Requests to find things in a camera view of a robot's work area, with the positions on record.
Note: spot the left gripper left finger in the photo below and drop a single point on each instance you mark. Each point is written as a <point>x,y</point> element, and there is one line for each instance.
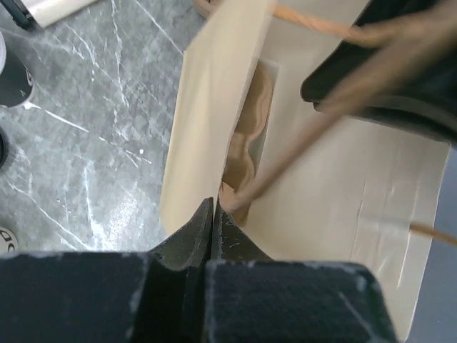
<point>153,296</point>

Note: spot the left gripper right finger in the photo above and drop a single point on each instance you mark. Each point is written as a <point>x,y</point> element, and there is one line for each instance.
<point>251,298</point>

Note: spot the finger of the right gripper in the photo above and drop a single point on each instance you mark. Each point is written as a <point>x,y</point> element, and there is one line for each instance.
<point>408,83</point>

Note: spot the kraft paper bag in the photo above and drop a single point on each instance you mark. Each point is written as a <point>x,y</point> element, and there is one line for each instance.
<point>351,198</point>

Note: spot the black paper coffee cup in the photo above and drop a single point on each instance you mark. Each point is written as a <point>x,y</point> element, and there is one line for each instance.
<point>16,81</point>

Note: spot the stack of paper cups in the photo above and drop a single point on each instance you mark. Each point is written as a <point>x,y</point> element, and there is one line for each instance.
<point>8,241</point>

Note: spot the stack of cup lids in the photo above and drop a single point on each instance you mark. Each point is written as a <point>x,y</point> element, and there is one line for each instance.
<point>8,151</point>

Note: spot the beige checkered shelf rack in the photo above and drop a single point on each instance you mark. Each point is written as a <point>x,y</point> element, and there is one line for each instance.
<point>33,14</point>

